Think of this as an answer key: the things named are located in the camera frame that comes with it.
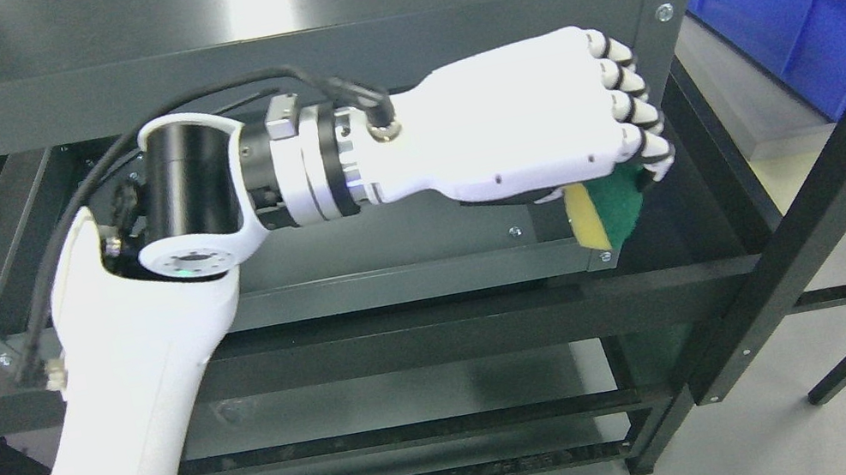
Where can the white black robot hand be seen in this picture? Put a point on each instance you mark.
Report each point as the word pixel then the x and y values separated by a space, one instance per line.
pixel 539 114

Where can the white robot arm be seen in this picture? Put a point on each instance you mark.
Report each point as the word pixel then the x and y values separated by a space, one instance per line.
pixel 135 346

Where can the green yellow sponge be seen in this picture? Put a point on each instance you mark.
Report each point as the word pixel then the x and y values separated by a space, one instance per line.
pixel 604 212

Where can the dark grey metal shelf rack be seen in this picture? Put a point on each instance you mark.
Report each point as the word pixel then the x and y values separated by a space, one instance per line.
pixel 721 255

